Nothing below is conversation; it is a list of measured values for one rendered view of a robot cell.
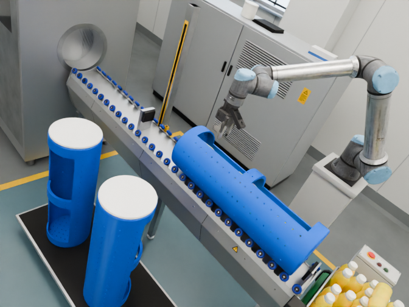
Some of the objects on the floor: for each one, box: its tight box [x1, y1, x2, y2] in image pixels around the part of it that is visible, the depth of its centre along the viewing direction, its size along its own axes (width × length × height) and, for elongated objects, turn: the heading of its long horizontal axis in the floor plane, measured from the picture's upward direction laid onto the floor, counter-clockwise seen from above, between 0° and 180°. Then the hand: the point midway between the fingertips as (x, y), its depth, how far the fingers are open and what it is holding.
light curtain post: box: [157, 3, 201, 130], centre depth 249 cm, size 6×6×170 cm
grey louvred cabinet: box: [152, 0, 352, 191], centre depth 373 cm, size 54×215×145 cm, turn 24°
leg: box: [147, 197, 166, 240], centre depth 243 cm, size 6×6×63 cm
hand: (223, 136), depth 168 cm, fingers open, 5 cm apart
